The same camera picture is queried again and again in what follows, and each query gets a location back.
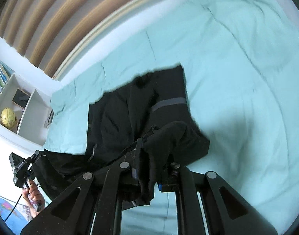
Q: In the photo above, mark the wooden slatted headboard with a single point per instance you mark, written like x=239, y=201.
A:
x=49, y=33

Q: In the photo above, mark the black hooded sweatshirt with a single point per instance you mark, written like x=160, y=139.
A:
x=153, y=107

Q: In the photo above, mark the white bookshelf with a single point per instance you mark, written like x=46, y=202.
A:
x=25, y=112

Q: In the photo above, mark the person's left hand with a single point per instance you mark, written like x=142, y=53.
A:
x=33, y=198

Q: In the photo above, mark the yellow globe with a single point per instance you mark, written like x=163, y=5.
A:
x=8, y=118

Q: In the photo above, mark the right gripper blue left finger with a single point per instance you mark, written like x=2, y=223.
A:
x=139, y=155

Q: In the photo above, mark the light blue bed quilt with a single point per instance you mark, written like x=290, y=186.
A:
x=241, y=65

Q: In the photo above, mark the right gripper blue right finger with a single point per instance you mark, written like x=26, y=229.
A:
x=168, y=180

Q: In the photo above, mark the black box on shelf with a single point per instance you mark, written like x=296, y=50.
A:
x=21, y=98

